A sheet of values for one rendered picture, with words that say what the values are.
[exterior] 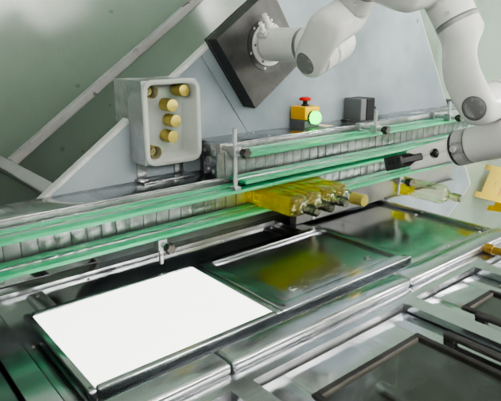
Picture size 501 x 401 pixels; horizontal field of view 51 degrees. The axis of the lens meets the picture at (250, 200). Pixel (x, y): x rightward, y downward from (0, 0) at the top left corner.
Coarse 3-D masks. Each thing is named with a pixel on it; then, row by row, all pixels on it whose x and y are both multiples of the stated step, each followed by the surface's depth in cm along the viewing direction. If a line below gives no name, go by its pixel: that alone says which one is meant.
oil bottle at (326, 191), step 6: (300, 180) 159; (306, 180) 159; (306, 186) 153; (312, 186) 152; (318, 186) 151; (324, 186) 151; (330, 186) 151; (324, 192) 148; (330, 192) 149; (324, 198) 148
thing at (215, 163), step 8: (208, 144) 148; (208, 152) 148; (216, 152) 146; (208, 160) 148; (216, 160) 146; (208, 168) 150; (216, 168) 147; (224, 168) 149; (216, 176) 148; (224, 176) 149
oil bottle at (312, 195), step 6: (282, 186) 153; (288, 186) 153; (294, 186) 153; (300, 186) 153; (300, 192) 147; (306, 192) 147; (312, 192) 147; (318, 192) 147; (312, 198) 145; (318, 198) 145
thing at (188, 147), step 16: (160, 80) 135; (176, 80) 137; (192, 80) 141; (144, 96) 133; (160, 96) 143; (176, 96) 147; (192, 96) 144; (144, 112) 134; (160, 112) 144; (176, 112) 148; (192, 112) 145; (144, 128) 135; (160, 128) 146; (176, 128) 149; (192, 128) 147; (160, 144) 147; (176, 144) 150; (192, 144) 148; (160, 160) 141; (176, 160) 143; (192, 160) 146
